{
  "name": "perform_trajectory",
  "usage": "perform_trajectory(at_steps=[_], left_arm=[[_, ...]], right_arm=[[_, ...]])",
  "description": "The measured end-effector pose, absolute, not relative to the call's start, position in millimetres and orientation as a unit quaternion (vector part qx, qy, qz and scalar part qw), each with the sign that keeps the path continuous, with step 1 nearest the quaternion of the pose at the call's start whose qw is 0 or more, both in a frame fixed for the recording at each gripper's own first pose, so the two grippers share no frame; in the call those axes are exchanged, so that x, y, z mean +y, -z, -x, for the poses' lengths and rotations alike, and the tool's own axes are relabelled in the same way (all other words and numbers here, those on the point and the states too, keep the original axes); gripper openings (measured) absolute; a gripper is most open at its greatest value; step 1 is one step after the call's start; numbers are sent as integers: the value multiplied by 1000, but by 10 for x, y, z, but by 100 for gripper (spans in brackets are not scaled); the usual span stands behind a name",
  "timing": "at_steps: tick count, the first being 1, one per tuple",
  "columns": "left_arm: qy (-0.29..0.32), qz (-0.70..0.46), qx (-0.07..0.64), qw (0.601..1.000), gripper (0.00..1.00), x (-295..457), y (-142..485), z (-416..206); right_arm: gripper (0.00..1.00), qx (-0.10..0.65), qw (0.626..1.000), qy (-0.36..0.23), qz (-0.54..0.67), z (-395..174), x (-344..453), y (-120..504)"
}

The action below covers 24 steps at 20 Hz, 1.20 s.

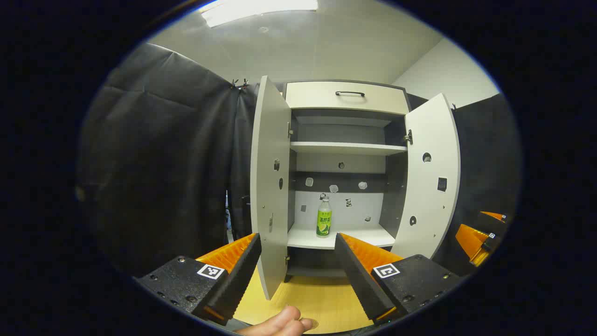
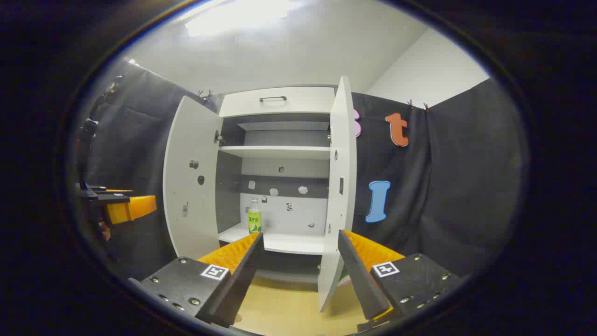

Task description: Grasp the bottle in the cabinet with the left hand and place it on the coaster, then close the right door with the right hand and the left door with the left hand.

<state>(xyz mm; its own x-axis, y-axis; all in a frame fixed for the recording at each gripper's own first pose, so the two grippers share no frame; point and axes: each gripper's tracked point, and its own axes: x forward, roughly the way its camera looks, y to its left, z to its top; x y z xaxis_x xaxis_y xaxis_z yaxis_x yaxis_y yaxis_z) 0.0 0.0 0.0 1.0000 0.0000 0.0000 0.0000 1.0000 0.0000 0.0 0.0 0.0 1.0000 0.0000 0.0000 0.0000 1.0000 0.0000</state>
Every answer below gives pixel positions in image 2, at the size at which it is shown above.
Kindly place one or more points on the white cabinet shelf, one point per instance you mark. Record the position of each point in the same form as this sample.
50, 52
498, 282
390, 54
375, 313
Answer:
284, 126
289, 241
280, 152

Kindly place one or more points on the black backdrop cloth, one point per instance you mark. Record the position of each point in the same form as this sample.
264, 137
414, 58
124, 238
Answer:
466, 186

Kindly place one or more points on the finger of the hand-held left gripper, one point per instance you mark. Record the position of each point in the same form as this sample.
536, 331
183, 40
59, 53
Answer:
109, 190
135, 208

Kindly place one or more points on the white cabinet door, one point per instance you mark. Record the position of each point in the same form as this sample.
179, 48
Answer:
193, 205
343, 163

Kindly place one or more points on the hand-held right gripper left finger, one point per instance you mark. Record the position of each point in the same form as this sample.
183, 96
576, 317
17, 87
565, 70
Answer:
242, 280

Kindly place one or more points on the green and white object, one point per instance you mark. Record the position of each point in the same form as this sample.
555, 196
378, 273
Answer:
345, 279

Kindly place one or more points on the green label bottle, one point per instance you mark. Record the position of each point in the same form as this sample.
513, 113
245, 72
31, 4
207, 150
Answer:
254, 219

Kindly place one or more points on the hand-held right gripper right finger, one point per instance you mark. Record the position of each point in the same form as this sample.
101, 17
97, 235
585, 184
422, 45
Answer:
361, 284

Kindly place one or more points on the white cabinet drawer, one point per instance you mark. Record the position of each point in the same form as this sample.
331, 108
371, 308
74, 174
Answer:
298, 107

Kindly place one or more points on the white cabinet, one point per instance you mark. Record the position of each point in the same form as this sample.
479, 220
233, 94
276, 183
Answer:
284, 210

